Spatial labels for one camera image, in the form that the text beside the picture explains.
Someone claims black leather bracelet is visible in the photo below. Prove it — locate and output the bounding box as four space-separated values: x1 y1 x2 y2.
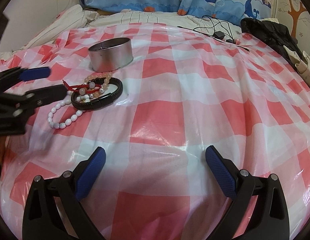
70 77 124 111

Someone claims pink bead bracelet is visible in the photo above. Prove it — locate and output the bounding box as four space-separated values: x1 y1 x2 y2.
78 71 114 100

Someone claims white pearl bead bracelet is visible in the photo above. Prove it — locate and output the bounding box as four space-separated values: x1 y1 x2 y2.
47 98 84 130

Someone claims round silver metal tin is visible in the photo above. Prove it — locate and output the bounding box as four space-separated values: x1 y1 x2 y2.
88 37 133 73

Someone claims black jacket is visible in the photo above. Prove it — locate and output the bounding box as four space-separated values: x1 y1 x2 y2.
240 18 306 70

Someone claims white striped blanket roll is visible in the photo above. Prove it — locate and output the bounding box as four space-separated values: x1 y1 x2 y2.
21 4 100 49

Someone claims white striped bedsheet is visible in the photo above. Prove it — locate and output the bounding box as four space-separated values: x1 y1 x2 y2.
88 11 241 39

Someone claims red string bracelet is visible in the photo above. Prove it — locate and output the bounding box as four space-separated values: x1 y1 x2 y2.
62 80 102 96

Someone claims black cable with adapter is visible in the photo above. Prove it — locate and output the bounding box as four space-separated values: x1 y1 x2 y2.
177 15 251 53

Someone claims blue whale pillow right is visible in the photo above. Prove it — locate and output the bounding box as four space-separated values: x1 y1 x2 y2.
178 0 273 26

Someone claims white patterned cloth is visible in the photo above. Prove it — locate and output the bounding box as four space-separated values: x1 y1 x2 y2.
284 46 310 87

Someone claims red white checkered plastic cloth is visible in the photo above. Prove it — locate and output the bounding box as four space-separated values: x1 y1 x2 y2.
0 23 310 239

